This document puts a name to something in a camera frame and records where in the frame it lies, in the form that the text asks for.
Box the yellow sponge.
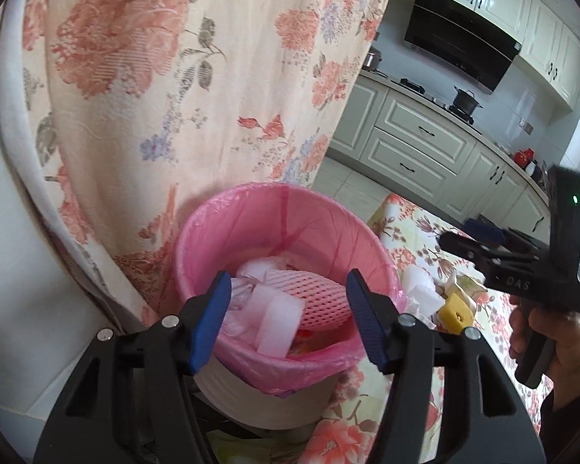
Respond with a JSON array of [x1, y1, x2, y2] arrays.
[[439, 295, 475, 334]]

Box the cream printed packet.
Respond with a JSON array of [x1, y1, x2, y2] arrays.
[[445, 273, 489, 307]]

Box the white crumpled plastic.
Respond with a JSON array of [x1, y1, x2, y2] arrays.
[[405, 297, 440, 330]]

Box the person's right hand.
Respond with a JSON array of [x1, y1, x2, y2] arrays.
[[510, 305, 580, 393]]

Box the pale green plastic bag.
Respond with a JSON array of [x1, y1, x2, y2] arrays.
[[208, 428, 291, 464]]

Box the floral tablecloth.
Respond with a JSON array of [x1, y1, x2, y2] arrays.
[[312, 193, 556, 464]]

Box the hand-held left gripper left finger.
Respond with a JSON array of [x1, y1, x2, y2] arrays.
[[31, 270, 232, 464]]

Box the pink foam fruit net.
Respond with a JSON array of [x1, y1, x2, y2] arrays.
[[263, 269, 356, 333]]

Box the white foam block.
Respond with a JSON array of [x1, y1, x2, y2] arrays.
[[402, 265, 446, 312], [256, 284, 306, 357]]

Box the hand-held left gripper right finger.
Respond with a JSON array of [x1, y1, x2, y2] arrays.
[[345, 269, 547, 464]]

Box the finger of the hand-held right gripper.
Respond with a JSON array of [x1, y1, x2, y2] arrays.
[[437, 231, 502, 275], [465, 218, 550, 255]]

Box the floral peach curtain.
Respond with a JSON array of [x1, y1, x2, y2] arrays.
[[0, 0, 402, 329]]

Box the bin with pink liner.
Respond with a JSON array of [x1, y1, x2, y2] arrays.
[[174, 181, 407, 431]]

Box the black gas stove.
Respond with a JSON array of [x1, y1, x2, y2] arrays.
[[391, 76, 477, 124]]

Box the red orange wrapper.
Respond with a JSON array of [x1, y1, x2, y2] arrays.
[[295, 329, 329, 349]]

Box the clear plastic bag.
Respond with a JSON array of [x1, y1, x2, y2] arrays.
[[220, 275, 259, 349]]

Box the black cooking pot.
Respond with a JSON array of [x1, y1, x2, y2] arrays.
[[452, 86, 484, 112]]

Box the white lower cabinets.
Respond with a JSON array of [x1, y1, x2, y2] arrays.
[[326, 75, 552, 242]]

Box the white foam piece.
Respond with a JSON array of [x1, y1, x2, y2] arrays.
[[237, 258, 277, 287]]

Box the black range hood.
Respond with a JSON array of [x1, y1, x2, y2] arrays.
[[403, 0, 523, 96]]

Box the person's right forearm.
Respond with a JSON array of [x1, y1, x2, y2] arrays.
[[540, 382, 580, 464]]

